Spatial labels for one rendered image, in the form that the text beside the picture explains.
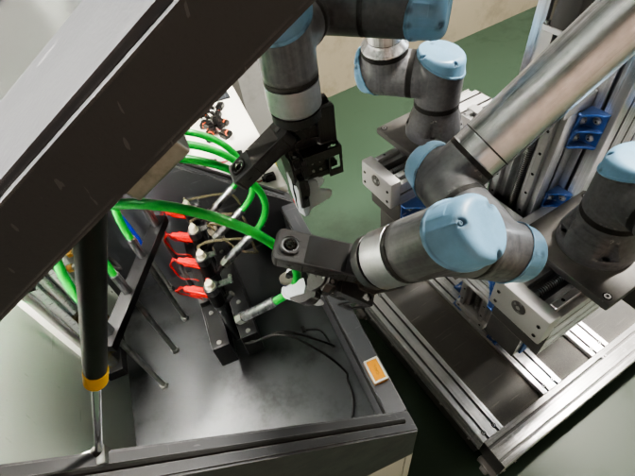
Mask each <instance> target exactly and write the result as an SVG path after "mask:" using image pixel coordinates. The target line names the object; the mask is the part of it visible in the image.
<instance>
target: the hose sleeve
mask: <svg viewBox="0 0 635 476"><path fill-rule="evenodd" d="M273 298H274V297H270V298H268V299H266V300H264V301H263V302H261V303H259V304H257V305H255V306H253V307H250V308H248V309H246V310H245V311H244V312H242V313H241V318H242V319H243V320H244V321H248V320H250V319H252V318H254V317H255V316H257V315H260V314H262V313H264V312H266V311H269V310H271V309H273V308H275V307H277V306H278V305H279V304H278V305H276V304H274V302H273Z"/></svg>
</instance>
